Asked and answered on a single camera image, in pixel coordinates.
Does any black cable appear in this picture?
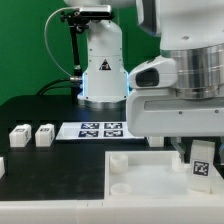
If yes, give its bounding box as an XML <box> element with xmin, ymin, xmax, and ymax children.
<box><xmin>38</xmin><ymin>78</ymin><xmax>81</xmax><ymax>97</ymax></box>

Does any white tag sheet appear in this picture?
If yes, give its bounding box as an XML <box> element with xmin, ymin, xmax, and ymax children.
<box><xmin>56</xmin><ymin>121</ymin><xmax>135</xmax><ymax>140</ymax></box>

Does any white block left edge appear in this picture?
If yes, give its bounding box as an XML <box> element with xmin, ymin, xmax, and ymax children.
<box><xmin>0</xmin><ymin>157</ymin><xmax>5</xmax><ymax>179</ymax></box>

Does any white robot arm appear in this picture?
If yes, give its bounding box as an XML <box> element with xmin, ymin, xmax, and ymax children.
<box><xmin>64</xmin><ymin>0</ymin><xmax>224</xmax><ymax>138</ymax></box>

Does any black camera stand pole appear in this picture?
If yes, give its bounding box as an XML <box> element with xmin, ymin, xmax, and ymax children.
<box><xmin>70</xmin><ymin>26</ymin><xmax>82</xmax><ymax>104</ymax></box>

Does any grey cable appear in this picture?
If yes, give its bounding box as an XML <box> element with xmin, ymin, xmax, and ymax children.
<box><xmin>43</xmin><ymin>6</ymin><xmax>83</xmax><ymax>83</ymax></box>

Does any black camera on stand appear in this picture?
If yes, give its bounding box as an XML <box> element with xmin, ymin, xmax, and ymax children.
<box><xmin>60</xmin><ymin>5</ymin><xmax>114</xmax><ymax>25</ymax></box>

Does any white square tabletop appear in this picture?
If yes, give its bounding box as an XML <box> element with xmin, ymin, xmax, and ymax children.
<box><xmin>104</xmin><ymin>151</ymin><xmax>224</xmax><ymax>199</ymax></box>

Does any white L-shaped wall fixture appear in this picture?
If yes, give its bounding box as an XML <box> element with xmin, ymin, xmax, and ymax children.
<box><xmin>0</xmin><ymin>198</ymin><xmax>224</xmax><ymax>224</ymax></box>

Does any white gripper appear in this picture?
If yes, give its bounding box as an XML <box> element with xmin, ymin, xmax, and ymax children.
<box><xmin>126</xmin><ymin>89</ymin><xmax>224</xmax><ymax>164</ymax></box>

